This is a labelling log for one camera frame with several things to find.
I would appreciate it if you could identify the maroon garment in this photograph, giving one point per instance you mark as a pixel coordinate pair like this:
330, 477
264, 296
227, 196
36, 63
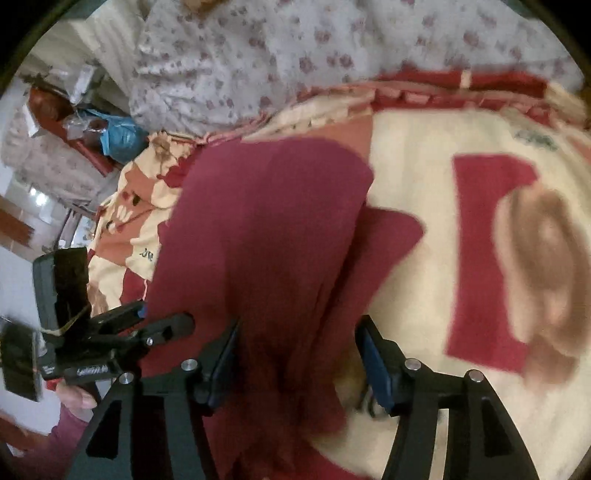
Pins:
258, 230

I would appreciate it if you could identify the floral covered cushion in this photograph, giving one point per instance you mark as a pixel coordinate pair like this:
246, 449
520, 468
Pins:
51, 161

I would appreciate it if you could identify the beige cloth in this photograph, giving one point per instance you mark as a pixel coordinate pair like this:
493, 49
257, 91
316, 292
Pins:
111, 41

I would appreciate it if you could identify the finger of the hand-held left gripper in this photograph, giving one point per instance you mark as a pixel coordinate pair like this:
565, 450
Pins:
122, 314
161, 328

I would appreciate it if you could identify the person's left forearm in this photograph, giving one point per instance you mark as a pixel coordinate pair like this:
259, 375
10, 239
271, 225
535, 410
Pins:
64, 438

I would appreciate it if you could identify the brown wooden furniture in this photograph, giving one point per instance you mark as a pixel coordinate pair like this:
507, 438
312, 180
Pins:
46, 104

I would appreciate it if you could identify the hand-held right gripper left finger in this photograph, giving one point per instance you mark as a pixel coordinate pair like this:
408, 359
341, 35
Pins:
224, 364

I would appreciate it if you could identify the blue plastic bag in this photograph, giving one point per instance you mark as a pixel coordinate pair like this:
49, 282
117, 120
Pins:
117, 136

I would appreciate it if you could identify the red and cream printed blanket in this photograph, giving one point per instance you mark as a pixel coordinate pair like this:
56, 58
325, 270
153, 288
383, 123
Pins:
461, 138

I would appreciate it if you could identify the white floral bed sheet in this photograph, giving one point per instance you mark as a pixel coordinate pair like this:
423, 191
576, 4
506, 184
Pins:
277, 50

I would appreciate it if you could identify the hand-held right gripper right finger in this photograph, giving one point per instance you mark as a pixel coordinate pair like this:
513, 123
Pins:
376, 369

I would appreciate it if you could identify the person's left hand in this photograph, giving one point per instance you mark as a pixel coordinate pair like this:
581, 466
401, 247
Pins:
76, 396

